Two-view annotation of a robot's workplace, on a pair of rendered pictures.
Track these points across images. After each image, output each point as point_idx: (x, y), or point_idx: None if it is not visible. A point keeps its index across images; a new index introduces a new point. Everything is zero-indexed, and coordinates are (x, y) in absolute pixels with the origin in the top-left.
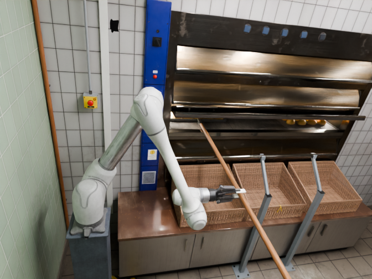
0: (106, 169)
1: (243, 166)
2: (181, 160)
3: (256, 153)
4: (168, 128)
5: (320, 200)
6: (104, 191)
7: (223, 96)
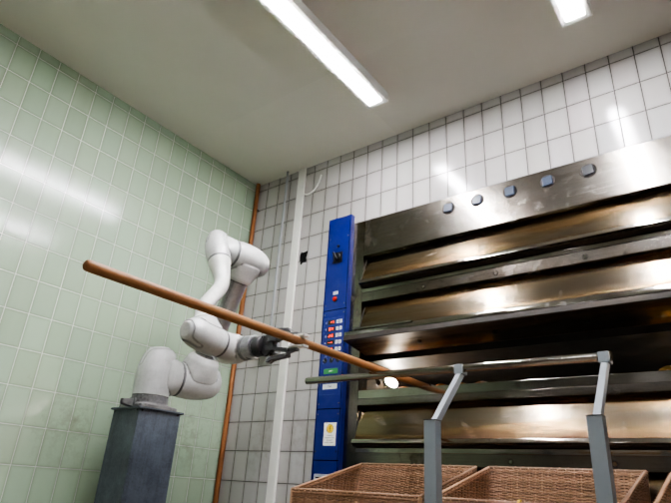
0: (196, 352)
1: (516, 474)
2: (380, 456)
3: (542, 435)
4: (355, 382)
5: (599, 444)
6: (176, 367)
7: (435, 310)
